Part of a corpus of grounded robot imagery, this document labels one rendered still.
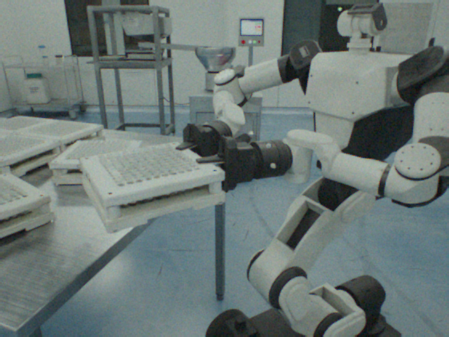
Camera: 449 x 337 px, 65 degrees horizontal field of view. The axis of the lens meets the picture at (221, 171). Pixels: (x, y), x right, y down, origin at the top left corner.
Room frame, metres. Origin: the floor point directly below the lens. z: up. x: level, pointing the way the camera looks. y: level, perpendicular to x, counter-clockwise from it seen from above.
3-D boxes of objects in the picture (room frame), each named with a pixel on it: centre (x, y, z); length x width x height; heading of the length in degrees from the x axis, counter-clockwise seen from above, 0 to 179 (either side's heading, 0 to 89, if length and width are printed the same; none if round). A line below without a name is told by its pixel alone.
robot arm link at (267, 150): (0.76, -0.06, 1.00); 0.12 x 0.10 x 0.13; 112
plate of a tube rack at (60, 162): (1.14, 0.42, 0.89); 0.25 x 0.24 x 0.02; 0
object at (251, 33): (3.40, -0.26, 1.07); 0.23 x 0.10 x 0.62; 87
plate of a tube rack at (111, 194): (0.71, 0.16, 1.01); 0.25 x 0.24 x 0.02; 120
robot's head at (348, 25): (1.03, -0.37, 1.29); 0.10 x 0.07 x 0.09; 30
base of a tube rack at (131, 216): (0.71, 0.16, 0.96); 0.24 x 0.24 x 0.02; 30
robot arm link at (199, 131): (0.91, 0.05, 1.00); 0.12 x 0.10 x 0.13; 152
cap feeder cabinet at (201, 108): (3.27, -0.05, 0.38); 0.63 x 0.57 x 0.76; 87
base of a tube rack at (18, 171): (1.20, 0.76, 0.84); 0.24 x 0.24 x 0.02; 69
